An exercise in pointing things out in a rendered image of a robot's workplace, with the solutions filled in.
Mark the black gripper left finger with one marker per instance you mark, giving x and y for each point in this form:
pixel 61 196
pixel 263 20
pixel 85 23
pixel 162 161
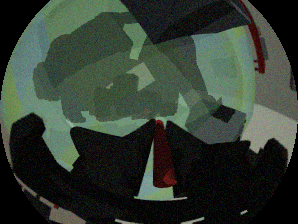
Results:
pixel 129 152

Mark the dark red peg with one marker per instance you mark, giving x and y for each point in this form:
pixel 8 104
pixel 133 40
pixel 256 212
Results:
pixel 163 170

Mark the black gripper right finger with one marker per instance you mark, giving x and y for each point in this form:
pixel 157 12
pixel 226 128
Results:
pixel 193 159

